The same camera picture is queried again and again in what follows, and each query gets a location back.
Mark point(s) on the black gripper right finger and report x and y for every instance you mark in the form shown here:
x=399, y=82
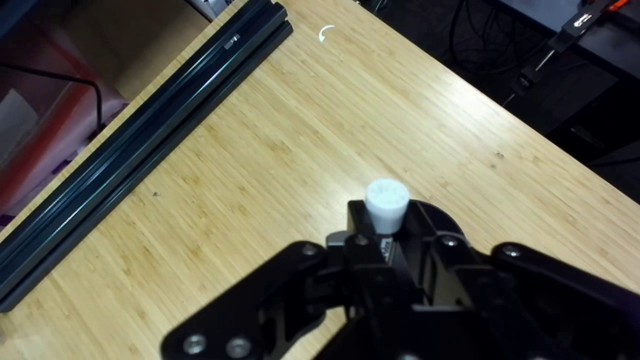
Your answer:
x=525, y=303

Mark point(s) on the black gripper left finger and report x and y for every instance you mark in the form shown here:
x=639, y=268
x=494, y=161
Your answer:
x=285, y=299

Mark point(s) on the black aluminium extrusion rail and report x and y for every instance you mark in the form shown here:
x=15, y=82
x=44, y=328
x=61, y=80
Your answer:
x=137, y=147

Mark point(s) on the white cable grommet far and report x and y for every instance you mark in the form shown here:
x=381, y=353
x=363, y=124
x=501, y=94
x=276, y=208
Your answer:
x=324, y=31

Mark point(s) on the red handled screwdriver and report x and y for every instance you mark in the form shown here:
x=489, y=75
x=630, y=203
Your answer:
x=574, y=28

